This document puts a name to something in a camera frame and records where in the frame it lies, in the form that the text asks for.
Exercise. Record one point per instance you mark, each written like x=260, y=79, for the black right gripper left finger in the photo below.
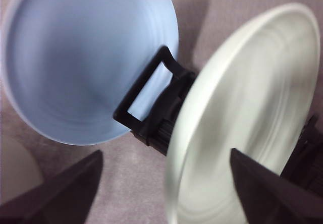
x=64, y=199

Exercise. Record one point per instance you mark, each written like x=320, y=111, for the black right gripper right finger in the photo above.
x=271, y=199

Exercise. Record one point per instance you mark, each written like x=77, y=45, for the green plate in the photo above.
x=255, y=90

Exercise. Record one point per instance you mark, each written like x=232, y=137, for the green electric steamer pot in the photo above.
x=20, y=170

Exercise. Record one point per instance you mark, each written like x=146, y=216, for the blue plate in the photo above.
x=70, y=64

